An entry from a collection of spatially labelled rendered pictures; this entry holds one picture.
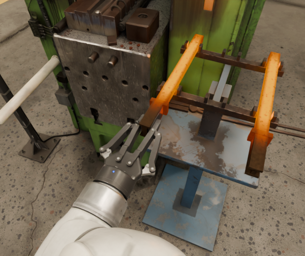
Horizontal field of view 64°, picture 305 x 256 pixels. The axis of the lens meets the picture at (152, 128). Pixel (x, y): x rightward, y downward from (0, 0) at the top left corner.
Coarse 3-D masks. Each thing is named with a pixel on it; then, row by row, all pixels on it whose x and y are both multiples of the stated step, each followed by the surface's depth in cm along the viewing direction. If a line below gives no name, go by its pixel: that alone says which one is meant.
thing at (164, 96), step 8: (192, 40) 77; (200, 40) 77; (192, 48) 74; (184, 56) 72; (192, 56) 72; (184, 64) 69; (176, 72) 67; (184, 72) 69; (168, 80) 65; (176, 80) 65; (168, 88) 63; (176, 88) 66; (160, 96) 61; (168, 96) 61; (152, 104) 58; (160, 104) 58; (168, 104) 59; (152, 112) 57; (144, 120) 55; (152, 120) 55; (144, 128) 55; (144, 136) 57
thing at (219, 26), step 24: (192, 0) 83; (216, 0) 81; (240, 0) 78; (192, 24) 89; (216, 24) 87; (168, 48) 100; (216, 48) 94; (168, 72) 110; (192, 72) 105; (216, 72) 102
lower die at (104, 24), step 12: (84, 0) 92; (96, 0) 89; (132, 0) 92; (72, 12) 86; (84, 12) 84; (108, 12) 83; (72, 24) 90; (84, 24) 88; (96, 24) 86; (108, 24) 84
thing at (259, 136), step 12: (276, 60) 70; (276, 72) 67; (264, 84) 64; (264, 96) 61; (264, 108) 59; (264, 120) 56; (252, 132) 54; (264, 132) 54; (252, 144) 55; (264, 144) 52; (252, 156) 50; (264, 156) 50; (252, 168) 48
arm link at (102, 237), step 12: (108, 228) 33; (120, 228) 33; (84, 240) 27; (96, 240) 27; (108, 240) 27; (120, 240) 27; (132, 240) 27; (144, 240) 27; (156, 240) 27; (60, 252) 28; (72, 252) 25; (84, 252) 25; (96, 252) 25; (108, 252) 25; (120, 252) 25; (132, 252) 25; (144, 252) 25; (156, 252) 25; (168, 252) 25; (180, 252) 26
